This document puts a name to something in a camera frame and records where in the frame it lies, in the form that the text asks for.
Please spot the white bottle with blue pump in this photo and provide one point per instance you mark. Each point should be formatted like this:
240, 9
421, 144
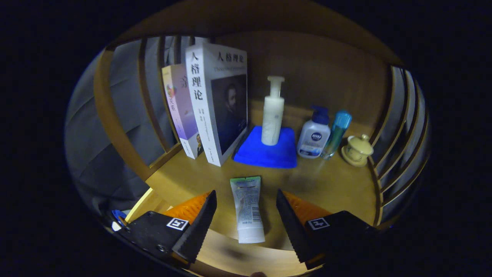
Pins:
313, 138

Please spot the yellow lidded teacup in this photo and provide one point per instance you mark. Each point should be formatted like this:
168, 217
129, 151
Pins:
360, 148

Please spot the wooden countertop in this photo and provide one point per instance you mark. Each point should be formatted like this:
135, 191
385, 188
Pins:
326, 184

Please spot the wooden drawer with black knob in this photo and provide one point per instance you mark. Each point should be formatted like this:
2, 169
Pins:
246, 263

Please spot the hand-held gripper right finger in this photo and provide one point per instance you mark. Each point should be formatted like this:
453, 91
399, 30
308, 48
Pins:
294, 227

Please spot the blue folded cloth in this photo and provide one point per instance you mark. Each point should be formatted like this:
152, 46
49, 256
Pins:
265, 156

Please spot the black backdrop cloth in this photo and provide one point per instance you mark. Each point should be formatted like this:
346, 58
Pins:
88, 134

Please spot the slim teal bottle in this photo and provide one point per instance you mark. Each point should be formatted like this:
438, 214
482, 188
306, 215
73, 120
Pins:
336, 130

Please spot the small blue object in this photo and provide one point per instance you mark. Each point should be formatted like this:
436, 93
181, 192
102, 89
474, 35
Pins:
117, 214

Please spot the white squeeze tube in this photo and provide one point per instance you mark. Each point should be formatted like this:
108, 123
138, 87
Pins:
248, 215

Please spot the yellow saucer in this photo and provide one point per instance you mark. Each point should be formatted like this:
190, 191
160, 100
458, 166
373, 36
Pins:
348, 158

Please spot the thick white book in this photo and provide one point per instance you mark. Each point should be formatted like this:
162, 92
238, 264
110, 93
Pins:
203, 107

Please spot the wooden cabinet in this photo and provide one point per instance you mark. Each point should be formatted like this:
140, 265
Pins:
307, 57

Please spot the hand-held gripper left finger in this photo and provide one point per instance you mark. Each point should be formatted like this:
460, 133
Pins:
200, 227

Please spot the purple book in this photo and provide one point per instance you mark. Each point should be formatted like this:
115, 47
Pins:
180, 107

